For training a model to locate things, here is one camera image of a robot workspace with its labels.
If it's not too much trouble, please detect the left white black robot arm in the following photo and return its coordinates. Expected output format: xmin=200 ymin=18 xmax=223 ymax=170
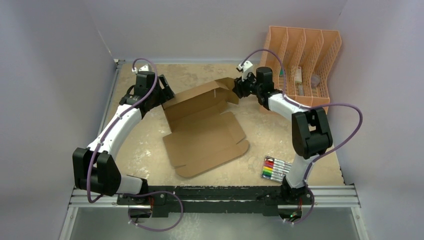
xmin=72 ymin=70 xmax=175 ymax=205

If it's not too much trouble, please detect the pack of coloured markers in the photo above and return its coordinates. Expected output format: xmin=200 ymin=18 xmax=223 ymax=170
xmin=261 ymin=155 xmax=292 ymax=184

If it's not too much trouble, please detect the clear plastic cup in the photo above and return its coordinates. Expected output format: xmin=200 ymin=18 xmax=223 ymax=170
xmin=310 ymin=73 xmax=322 ymax=89

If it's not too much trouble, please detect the orange plastic file organizer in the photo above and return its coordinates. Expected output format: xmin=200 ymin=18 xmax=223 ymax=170
xmin=259 ymin=26 xmax=342 ymax=107

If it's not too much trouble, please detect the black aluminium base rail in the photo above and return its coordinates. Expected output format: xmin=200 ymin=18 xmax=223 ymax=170
xmin=67 ymin=184 xmax=361 ymax=220

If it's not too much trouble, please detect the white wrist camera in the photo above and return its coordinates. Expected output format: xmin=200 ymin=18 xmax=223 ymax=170
xmin=236 ymin=60 xmax=254 ymax=82
xmin=131 ymin=64 xmax=154 ymax=74

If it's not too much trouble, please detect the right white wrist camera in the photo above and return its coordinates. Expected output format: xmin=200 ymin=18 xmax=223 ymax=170
xmin=236 ymin=60 xmax=254 ymax=82

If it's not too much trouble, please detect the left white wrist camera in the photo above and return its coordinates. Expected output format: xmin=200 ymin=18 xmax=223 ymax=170
xmin=131 ymin=64 xmax=154 ymax=74

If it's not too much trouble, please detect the brown cardboard box sheet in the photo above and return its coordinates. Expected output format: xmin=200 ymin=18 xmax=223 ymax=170
xmin=162 ymin=77 xmax=250 ymax=178

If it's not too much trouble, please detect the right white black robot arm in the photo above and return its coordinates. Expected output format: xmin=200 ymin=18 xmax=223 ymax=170
xmin=232 ymin=64 xmax=333 ymax=204

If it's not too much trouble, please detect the white paper box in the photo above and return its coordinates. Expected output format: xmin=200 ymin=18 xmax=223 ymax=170
xmin=294 ymin=66 xmax=302 ymax=85

